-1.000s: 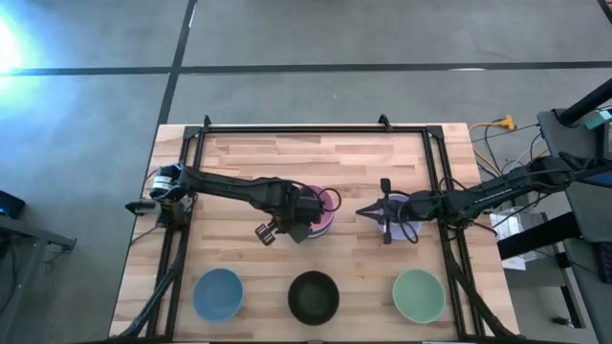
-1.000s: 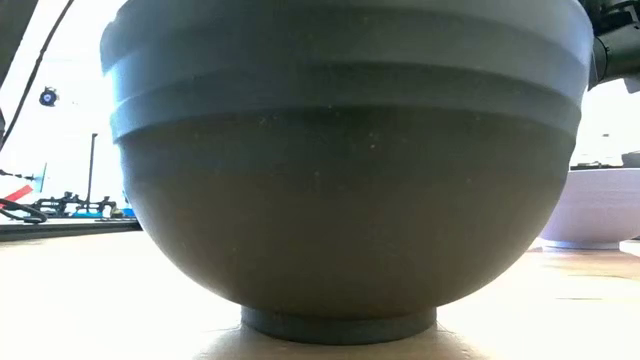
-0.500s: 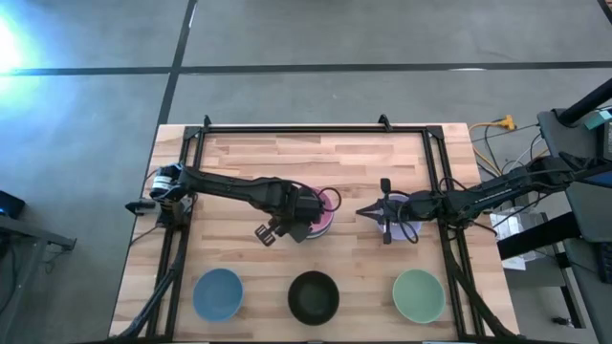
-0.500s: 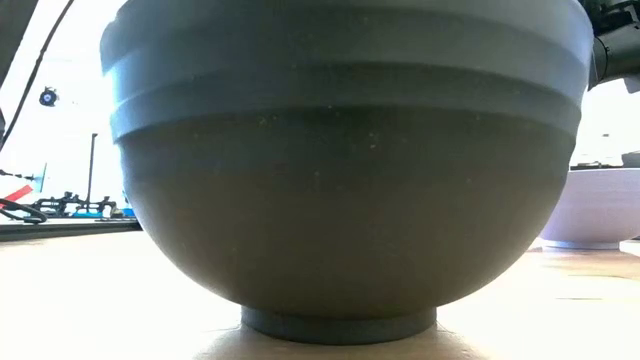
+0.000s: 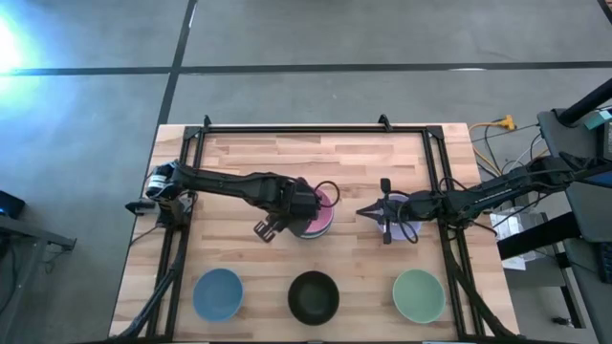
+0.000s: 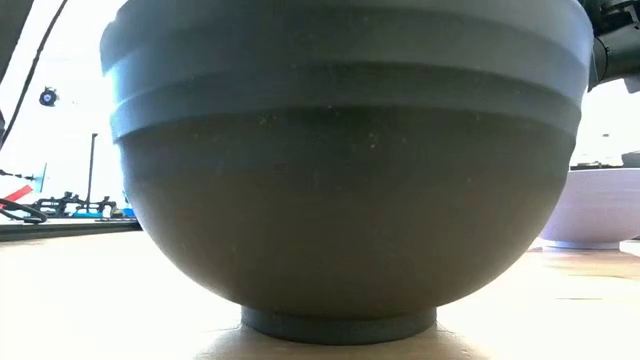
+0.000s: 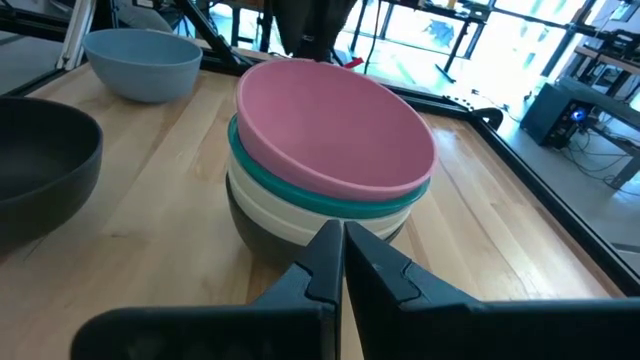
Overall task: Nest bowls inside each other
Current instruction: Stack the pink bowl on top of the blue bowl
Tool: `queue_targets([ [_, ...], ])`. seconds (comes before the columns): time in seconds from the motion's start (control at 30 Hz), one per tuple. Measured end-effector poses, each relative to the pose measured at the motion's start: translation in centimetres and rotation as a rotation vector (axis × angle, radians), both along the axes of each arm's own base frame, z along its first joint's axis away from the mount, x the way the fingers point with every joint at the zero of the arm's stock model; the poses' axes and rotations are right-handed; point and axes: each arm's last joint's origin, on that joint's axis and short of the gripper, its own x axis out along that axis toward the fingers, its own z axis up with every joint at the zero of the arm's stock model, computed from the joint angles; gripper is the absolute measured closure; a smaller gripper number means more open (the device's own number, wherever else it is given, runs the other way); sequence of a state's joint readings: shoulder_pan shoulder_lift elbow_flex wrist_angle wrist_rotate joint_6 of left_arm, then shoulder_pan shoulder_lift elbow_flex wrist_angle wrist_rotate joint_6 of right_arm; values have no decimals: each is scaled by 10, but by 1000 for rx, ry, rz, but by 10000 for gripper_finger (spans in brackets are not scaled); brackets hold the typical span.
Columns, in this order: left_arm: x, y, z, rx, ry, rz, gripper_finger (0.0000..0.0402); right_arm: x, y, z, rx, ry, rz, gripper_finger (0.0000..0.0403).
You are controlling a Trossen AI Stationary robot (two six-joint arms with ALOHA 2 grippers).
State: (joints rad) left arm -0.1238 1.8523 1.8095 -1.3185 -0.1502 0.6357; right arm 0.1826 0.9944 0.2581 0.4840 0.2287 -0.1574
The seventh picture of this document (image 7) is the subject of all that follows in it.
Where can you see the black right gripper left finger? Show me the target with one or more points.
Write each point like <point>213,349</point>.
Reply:
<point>310,285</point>

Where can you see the white bowl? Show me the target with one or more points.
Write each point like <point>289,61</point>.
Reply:
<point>270,215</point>

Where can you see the black computer box blue light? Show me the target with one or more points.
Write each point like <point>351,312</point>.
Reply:
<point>547,117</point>

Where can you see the small red tag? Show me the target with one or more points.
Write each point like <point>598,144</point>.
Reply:
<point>354,62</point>

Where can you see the black bowl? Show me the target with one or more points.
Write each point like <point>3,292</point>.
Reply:
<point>45,165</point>

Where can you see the teal bowl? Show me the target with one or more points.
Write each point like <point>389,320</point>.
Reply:
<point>300,194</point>

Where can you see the black workbench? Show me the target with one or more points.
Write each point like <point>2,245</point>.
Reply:
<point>610,107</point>

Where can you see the black legged table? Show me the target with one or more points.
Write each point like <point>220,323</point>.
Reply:
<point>462,45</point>

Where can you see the grey bowl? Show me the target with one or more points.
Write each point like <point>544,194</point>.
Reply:
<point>260,245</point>

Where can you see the pink bowl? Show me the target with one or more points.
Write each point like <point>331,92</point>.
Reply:
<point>340,130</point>

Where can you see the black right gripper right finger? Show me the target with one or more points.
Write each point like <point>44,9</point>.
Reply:
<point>390,300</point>

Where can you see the white post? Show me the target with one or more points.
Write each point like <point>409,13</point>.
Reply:
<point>75,35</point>

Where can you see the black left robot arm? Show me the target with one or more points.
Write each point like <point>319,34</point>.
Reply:
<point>310,25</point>

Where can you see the blue bowl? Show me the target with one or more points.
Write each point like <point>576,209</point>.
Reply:
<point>145,75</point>

